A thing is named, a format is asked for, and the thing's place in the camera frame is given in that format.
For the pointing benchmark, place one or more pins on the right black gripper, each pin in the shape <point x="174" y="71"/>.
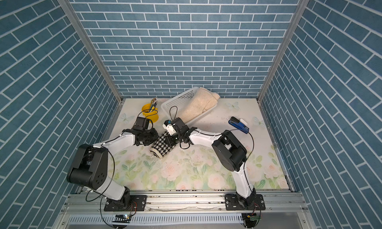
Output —
<point x="171" y="142"/>

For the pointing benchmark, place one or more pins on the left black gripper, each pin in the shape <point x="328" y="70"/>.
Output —
<point x="155" y="136"/>

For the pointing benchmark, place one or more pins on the black white patterned cloth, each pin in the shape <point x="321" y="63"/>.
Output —
<point x="163" y="145"/>

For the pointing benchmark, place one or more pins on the beige knitted scarf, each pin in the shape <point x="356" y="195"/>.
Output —
<point x="201" y="102"/>

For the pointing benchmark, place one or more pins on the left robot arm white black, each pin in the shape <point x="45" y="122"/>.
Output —
<point x="90" y="164"/>

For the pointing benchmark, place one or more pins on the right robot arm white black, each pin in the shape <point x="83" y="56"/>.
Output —
<point x="229" y="150"/>

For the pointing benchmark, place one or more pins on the white plastic mesh basket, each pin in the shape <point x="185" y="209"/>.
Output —
<point x="175" y="105"/>

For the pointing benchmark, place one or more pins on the yellow cup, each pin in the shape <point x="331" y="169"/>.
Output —
<point x="150" y="112"/>

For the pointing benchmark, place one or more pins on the small white box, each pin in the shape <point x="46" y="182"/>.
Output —
<point x="243" y="122"/>

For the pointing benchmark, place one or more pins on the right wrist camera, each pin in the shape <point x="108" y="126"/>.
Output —
<point x="167" y="125"/>

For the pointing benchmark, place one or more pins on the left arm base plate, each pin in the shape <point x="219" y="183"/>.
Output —
<point x="132" y="202"/>

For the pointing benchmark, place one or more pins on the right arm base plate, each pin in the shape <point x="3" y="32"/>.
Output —
<point x="235" y="202"/>

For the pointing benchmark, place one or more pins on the aluminium front rail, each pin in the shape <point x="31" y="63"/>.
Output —
<point x="172" y="201"/>

